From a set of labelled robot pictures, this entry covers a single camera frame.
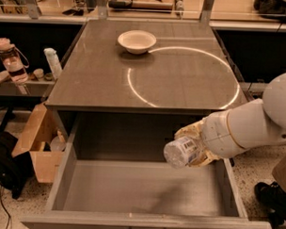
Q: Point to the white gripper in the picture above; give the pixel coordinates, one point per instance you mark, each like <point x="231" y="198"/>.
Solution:
<point x="217" y="133"/>

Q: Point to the clear plastic water bottle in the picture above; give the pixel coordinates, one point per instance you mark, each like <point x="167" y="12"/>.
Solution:
<point x="180" y="152"/>

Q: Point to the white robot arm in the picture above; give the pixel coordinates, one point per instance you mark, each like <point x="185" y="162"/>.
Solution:
<point x="262" y="121"/>

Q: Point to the grey cabinet with top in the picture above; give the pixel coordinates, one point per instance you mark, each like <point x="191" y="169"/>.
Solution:
<point x="184" y="73"/>

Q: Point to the open grey top drawer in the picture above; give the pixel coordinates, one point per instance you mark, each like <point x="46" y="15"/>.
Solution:
<point x="114" y="176"/>

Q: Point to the white bottle on shelf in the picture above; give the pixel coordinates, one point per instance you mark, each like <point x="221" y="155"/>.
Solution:
<point x="53" y="61"/>

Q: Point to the pink lidded drink bottle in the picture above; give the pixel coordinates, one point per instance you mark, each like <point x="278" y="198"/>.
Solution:
<point x="11" y="58"/>

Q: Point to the beige trouser leg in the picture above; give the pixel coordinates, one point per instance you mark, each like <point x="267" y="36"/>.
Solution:
<point x="279" y="173"/>

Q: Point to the black shoe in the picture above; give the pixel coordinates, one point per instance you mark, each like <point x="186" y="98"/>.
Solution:
<point x="274" y="198"/>

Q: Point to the white paper bowl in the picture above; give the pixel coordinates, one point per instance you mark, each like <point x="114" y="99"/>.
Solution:
<point x="137" y="41"/>

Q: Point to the open cardboard box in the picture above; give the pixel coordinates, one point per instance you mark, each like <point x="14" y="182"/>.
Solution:
<point x="38" y="133"/>

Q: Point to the small jar on shelf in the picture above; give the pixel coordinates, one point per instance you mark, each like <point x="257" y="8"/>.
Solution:
<point x="38" y="73"/>

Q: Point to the black bag on floor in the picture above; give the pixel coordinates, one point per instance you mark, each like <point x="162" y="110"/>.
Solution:
<point x="14" y="171"/>

